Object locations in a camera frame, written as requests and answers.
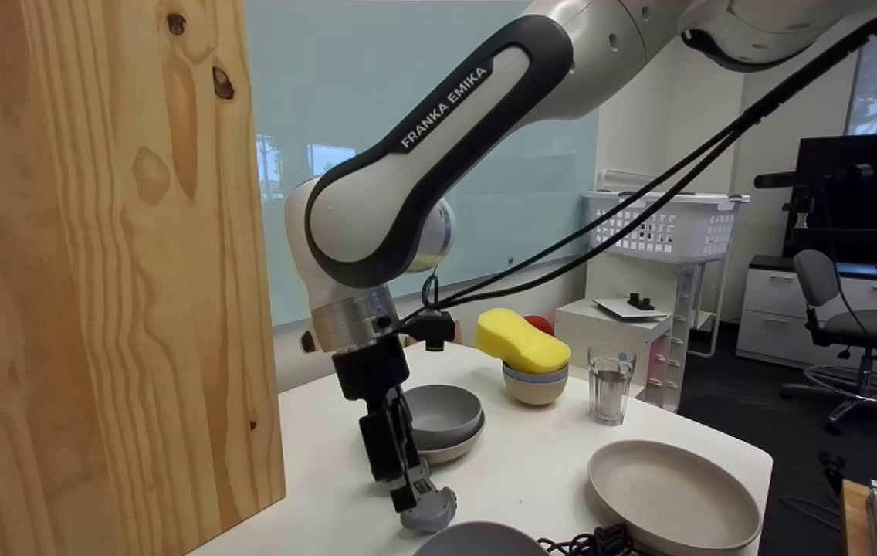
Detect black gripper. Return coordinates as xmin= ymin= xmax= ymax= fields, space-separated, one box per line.
xmin=332 ymin=332 xmax=436 ymax=518

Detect grey bowl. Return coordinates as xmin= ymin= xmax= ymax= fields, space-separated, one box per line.
xmin=413 ymin=518 xmax=551 ymax=556
xmin=401 ymin=383 xmax=487 ymax=450

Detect small beige bowl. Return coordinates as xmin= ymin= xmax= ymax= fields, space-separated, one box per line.
xmin=499 ymin=357 xmax=570 ymax=410

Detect large beige bowl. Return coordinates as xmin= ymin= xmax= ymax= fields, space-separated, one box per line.
xmin=585 ymin=439 xmax=764 ymax=556

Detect grey dumbbell shaped tool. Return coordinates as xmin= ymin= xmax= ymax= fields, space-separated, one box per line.
xmin=395 ymin=475 xmax=459 ymax=537

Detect yellow sponge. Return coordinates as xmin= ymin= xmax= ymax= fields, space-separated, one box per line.
xmin=473 ymin=306 xmax=575 ymax=376

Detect clear drinking glass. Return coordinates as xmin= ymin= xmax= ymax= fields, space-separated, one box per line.
xmin=588 ymin=347 xmax=639 ymax=425

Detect white side table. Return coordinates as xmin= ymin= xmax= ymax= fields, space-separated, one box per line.
xmin=552 ymin=297 xmax=673 ymax=376

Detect white flat tray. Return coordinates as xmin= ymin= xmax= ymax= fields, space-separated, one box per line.
xmin=592 ymin=293 xmax=673 ymax=323

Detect clear plastic drawer tower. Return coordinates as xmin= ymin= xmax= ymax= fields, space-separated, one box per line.
xmin=645 ymin=297 xmax=691 ymax=414

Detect white basket stand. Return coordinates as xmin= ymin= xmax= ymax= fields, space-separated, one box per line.
xmin=666 ymin=256 xmax=728 ymax=363

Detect white plastic laundry basket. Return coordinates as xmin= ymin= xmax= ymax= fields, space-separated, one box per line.
xmin=585 ymin=189 xmax=752 ymax=266

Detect light plywood panel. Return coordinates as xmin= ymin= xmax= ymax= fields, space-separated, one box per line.
xmin=0 ymin=0 xmax=287 ymax=556

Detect frosted glass whiteboard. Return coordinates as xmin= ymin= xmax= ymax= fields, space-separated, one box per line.
xmin=240 ymin=0 xmax=609 ymax=330

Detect white low cabinet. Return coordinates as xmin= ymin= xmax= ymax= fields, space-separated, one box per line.
xmin=736 ymin=256 xmax=877 ymax=390

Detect wooden board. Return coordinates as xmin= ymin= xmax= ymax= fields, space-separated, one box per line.
xmin=839 ymin=475 xmax=877 ymax=556

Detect grey office chair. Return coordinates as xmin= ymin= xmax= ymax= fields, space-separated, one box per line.
xmin=783 ymin=243 xmax=877 ymax=439

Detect black monitor screen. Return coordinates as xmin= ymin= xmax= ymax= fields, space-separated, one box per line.
xmin=753 ymin=131 xmax=877 ymax=276

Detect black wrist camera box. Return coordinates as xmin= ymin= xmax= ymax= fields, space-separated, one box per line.
xmin=395 ymin=309 xmax=459 ymax=354

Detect coiled black cable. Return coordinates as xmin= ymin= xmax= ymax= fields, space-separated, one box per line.
xmin=534 ymin=523 xmax=643 ymax=556

